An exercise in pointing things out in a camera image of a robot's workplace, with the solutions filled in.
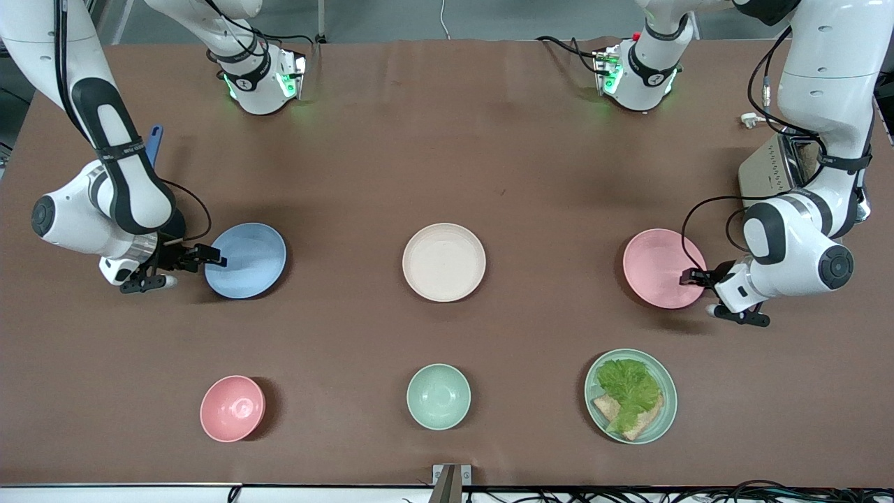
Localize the small green bowl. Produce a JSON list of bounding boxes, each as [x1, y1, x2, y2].
[[406, 363, 471, 430]]

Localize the black right base cable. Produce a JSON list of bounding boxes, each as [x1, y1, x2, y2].
[[206, 0, 317, 54]]

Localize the brown bread slice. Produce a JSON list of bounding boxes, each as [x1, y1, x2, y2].
[[592, 393, 664, 442]]

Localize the grey metal bracket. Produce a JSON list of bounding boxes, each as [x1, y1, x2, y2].
[[432, 464, 472, 503]]

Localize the small pink bowl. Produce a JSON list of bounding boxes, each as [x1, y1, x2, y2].
[[200, 375, 266, 443]]

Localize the large pink bowl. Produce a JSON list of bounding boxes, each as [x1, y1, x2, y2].
[[622, 228, 708, 309]]

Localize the beige chrome toaster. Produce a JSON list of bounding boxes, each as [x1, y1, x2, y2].
[[738, 131, 874, 226]]

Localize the black left base cable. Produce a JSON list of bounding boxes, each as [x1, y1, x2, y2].
[[536, 35, 613, 75]]

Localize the green lettuce leaf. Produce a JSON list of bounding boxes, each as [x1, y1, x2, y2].
[[596, 358, 663, 434]]

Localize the large blue bowl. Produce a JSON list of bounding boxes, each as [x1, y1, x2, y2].
[[204, 222, 288, 300]]

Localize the black base cable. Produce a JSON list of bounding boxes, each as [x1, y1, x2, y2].
[[536, 35, 613, 75], [206, 0, 317, 54]]

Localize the green plate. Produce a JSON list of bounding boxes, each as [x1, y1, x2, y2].
[[584, 348, 678, 445]]

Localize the brown table cloth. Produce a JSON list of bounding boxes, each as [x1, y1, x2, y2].
[[0, 38, 894, 488]]

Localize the large beige bowl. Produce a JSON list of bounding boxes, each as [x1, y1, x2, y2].
[[402, 223, 487, 302]]

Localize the black pot blue handle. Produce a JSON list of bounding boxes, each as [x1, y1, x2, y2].
[[145, 124, 189, 242]]

